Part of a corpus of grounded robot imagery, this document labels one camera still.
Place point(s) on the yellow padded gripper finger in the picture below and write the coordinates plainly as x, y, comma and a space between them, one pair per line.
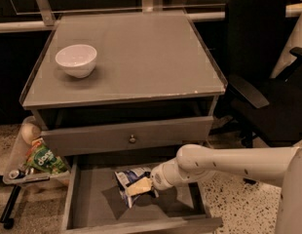
141, 186

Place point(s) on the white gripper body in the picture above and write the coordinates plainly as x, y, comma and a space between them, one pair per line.
160, 178

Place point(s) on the blue chip bag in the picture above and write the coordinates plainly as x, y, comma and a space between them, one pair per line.
127, 178

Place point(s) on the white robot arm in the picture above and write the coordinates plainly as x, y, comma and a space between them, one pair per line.
280, 166

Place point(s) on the round metal drawer knob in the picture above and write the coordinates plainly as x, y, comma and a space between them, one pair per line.
132, 139

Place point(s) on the open grey middle drawer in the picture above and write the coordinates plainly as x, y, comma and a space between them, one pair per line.
94, 205

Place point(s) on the grey drawer cabinet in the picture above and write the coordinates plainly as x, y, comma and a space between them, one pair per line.
149, 67

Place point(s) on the closed grey top drawer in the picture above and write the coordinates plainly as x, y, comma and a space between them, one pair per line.
107, 138

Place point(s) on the green snack bag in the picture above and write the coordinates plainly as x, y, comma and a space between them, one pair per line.
42, 158

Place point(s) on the black office chair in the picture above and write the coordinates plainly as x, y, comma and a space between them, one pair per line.
262, 106

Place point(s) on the beige round object in bin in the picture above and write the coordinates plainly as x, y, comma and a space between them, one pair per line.
30, 132

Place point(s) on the metal soda can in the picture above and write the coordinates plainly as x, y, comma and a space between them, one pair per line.
16, 174

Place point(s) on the white ceramic bowl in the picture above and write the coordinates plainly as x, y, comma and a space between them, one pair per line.
77, 60

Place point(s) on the black stand leg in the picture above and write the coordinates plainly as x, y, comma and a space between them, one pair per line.
5, 219

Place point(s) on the metal railing bar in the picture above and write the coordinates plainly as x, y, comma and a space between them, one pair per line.
292, 11

